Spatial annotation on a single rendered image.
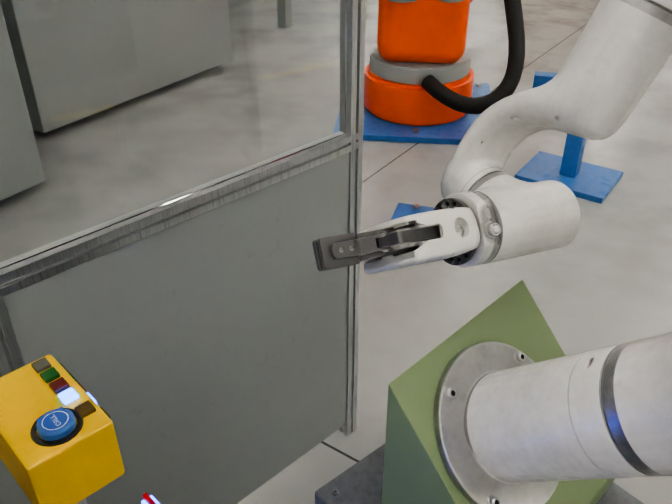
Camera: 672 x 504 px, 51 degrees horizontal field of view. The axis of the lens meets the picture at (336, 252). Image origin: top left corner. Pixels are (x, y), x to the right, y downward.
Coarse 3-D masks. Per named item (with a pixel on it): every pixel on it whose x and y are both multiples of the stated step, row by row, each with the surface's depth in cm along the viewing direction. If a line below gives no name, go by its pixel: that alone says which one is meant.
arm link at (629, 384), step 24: (624, 360) 60; (648, 360) 58; (600, 384) 61; (624, 384) 59; (648, 384) 57; (624, 408) 58; (648, 408) 57; (624, 432) 59; (648, 432) 57; (624, 456) 60; (648, 456) 58
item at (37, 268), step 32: (352, 0) 144; (352, 32) 148; (352, 64) 152; (352, 96) 156; (352, 128) 160; (288, 160) 150; (320, 160) 157; (352, 160) 165; (224, 192) 141; (352, 192) 169; (128, 224) 128; (160, 224) 133; (352, 224) 174; (64, 256) 121; (96, 256) 126; (0, 288) 115; (352, 288) 186; (0, 320) 117; (352, 320) 192; (0, 352) 120; (352, 384) 206; (352, 416) 213
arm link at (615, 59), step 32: (608, 0) 70; (640, 0) 67; (608, 32) 69; (640, 32) 68; (576, 64) 72; (608, 64) 70; (640, 64) 69; (512, 96) 79; (544, 96) 75; (576, 96) 72; (608, 96) 71; (640, 96) 72; (480, 128) 82; (512, 128) 81; (544, 128) 80; (576, 128) 74; (608, 128) 73; (480, 160) 84; (448, 192) 86
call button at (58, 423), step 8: (48, 416) 77; (56, 416) 77; (64, 416) 77; (72, 416) 77; (40, 424) 76; (48, 424) 76; (56, 424) 76; (64, 424) 76; (72, 424) 76; (40, 432) 75; (48, 432) 75; (56, 432) 75; (64, 432) 76; (48, 440) 75
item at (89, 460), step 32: (0, 384) 83; (32, 384) 83; (0, 416) 78; (32, 416) 78; (96, 416) 78; (0, 448) 81; (32, 448) 75; (64, 448) 75; (96, 448) 78; (32, 480) 73; (64, 480) 76; (96, 480) 80
